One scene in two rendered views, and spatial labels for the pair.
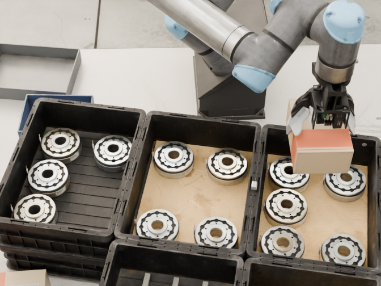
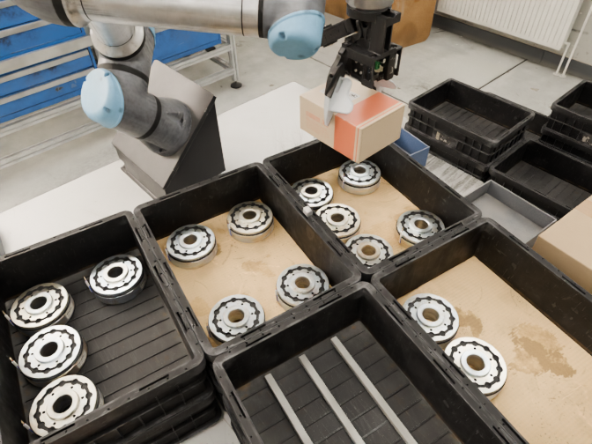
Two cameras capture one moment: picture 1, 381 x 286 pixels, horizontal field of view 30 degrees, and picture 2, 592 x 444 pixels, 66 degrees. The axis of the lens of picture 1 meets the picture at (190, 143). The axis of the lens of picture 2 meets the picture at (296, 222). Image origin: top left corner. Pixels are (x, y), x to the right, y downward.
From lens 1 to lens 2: 0.93 m
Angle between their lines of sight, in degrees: 27
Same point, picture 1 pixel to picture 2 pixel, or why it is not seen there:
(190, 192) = (234, 266)
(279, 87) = not seen: hidden behind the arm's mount
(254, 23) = (177, 90)
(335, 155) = (391, 118)
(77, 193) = (106, 347)
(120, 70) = (52, 214)
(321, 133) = (361, 105)
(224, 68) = (177, 140)
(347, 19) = not seen: outside the picture
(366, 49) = (261, 99)
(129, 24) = not seen: hidden behind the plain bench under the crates
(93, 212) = (144, 355)
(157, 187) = (196, 282)
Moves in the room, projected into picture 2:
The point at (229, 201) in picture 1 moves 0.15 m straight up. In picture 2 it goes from (280, 250) to (277, 198)
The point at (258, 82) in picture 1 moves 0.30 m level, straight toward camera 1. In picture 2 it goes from (316, 30) to (494, 136)
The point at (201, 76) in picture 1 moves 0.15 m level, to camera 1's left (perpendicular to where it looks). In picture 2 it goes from (151, 167) to (97, 192)
